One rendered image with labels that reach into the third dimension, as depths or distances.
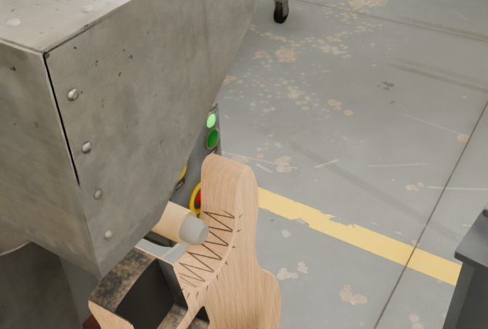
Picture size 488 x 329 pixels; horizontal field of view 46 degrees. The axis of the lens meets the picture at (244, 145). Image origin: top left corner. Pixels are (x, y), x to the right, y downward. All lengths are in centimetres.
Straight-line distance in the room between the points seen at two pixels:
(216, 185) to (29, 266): 50
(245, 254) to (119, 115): 35
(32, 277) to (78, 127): 75
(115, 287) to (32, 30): 27
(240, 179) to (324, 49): 289
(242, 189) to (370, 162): 206
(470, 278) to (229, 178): 90
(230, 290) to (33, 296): 49
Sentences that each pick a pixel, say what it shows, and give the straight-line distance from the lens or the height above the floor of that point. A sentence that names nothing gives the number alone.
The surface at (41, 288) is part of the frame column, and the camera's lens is 104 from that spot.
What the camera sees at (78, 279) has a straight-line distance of 116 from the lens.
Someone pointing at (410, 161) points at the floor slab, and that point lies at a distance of 264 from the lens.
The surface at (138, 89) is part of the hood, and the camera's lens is 30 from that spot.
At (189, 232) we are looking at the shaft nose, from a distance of 53.
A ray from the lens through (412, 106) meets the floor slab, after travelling 299.
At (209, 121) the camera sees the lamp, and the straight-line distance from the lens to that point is 91.
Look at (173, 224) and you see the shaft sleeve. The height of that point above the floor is 126.
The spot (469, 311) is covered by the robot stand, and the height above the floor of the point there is 53.
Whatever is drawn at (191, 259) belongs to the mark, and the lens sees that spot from 59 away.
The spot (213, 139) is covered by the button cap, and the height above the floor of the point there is 107.
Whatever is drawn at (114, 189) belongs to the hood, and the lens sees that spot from 31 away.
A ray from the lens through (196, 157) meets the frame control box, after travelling 92.
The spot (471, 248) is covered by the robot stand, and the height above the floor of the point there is 70.
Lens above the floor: 164
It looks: 38 degrees down
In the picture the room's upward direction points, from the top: 2 degrees counter-clockwise
